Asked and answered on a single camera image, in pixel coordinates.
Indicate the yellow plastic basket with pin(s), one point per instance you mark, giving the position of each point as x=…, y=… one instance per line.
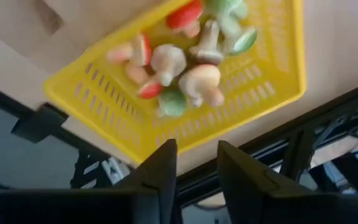
x=259, y=77

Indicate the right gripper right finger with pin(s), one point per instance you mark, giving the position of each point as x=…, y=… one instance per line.
x=275, y=202

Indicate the tan cap toy mushroom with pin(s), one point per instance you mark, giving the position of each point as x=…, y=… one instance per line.
x=202, y=79

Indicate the red cap toy mushroom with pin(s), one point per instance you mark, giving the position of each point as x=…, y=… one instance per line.
x=135, y=51
x=185, y=15
x=149, y=88

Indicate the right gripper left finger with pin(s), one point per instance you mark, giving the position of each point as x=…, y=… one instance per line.
x=104, y=207

